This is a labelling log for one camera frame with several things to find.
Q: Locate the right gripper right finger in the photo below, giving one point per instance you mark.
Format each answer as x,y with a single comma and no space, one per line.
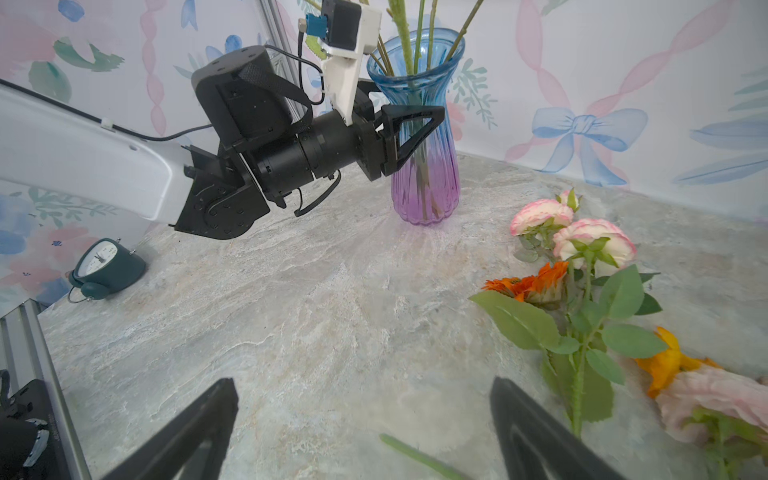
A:
534,445

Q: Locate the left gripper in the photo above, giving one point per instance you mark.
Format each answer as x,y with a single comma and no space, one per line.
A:
387,138

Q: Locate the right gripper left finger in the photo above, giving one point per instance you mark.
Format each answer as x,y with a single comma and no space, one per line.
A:
191,446

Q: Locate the orange gerbera stem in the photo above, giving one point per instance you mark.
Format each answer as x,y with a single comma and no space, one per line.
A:
517,289

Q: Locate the pink ranunculus spray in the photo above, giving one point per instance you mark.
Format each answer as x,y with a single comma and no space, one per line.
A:
601,291

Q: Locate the yellow rose stem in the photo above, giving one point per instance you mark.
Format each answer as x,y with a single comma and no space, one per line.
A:
403,30

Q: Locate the white rose bud stem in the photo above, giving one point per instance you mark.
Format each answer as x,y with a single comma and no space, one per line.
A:
462,32

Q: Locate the pink rose stem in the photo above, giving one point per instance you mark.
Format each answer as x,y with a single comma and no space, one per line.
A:
432,18

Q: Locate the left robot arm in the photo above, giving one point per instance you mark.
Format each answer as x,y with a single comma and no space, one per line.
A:
270,145

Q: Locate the orange poppy green leaves stem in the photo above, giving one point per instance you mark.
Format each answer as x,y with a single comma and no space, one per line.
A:
664,367

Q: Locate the pink carnation stem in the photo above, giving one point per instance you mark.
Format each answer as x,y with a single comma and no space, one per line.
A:
722,412

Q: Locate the small green alarm clock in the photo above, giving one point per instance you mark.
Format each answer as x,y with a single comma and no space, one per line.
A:
105,269

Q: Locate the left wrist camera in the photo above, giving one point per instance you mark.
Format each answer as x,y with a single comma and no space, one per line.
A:
347,31

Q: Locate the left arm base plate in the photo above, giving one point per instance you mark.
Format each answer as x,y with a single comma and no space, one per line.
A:
31,447

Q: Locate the aluminium rail frame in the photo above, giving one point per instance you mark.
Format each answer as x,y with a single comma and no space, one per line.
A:
24,353

